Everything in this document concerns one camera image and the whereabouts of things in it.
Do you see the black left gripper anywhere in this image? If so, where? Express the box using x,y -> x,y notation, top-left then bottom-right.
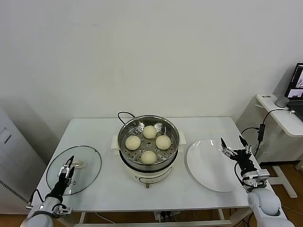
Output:
49,155 -> 76,201

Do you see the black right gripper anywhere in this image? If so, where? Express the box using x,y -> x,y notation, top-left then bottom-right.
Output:
220,134 -> 258,175

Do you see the round glass lid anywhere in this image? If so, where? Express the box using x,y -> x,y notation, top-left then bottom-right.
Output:
46,145 -> 102,196

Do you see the white steamed baozi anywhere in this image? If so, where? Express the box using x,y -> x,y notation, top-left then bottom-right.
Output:
155,135 -> 172,150
125,135 -> 141,151
143,125 -> 157,139
141,150 -> 157,165

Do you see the stainless steel steamer pot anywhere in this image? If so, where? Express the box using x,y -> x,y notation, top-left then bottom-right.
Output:
118,115 -> 181,170

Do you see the white round plate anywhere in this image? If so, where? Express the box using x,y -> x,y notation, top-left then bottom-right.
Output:
186,139 -> 244,192

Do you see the white side desk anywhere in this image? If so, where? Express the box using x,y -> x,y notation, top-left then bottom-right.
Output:
256,94 -> 303,199

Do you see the white cabinet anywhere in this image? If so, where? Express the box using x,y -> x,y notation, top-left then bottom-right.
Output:
0,104 -> 48,213

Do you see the grey cylinder speaker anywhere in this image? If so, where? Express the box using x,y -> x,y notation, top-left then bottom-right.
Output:
274,95 -> 291,108

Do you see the cream electric cooker base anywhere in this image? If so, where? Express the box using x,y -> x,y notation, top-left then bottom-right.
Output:
111,131 -> 187,189

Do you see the open laptop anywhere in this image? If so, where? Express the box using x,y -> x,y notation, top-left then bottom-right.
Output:
284,62 -> 303,112

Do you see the white power strip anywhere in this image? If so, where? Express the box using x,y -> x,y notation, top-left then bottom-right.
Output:
154,210 -> 181,223

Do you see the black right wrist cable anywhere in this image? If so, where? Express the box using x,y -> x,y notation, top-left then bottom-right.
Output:
233,163 -> 249,190

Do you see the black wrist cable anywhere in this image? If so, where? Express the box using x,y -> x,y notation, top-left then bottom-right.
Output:
26,189 -> 45,210
233,163 -> 249,190

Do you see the black hub cable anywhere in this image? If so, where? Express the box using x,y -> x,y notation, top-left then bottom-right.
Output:
254,141 -> 263,157
261,108 -> 296,126
241,127 -> 260,137

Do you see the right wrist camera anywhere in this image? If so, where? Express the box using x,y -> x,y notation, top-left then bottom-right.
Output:
242,170 -> 270,187

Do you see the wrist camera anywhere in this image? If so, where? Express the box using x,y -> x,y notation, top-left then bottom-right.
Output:
242,170 -> 270,187
53,204 -> 72,217

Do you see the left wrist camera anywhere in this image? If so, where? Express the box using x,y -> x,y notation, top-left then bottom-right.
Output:
53,204 -> 72,217

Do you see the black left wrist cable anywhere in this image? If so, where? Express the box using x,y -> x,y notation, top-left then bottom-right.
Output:
26,189 -> 45,210

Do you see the white table frame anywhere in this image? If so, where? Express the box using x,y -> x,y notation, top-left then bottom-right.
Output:
47,208 -> 261,227

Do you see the black cooker power cord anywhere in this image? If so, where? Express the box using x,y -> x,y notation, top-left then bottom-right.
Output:
117,111 -> 136,125

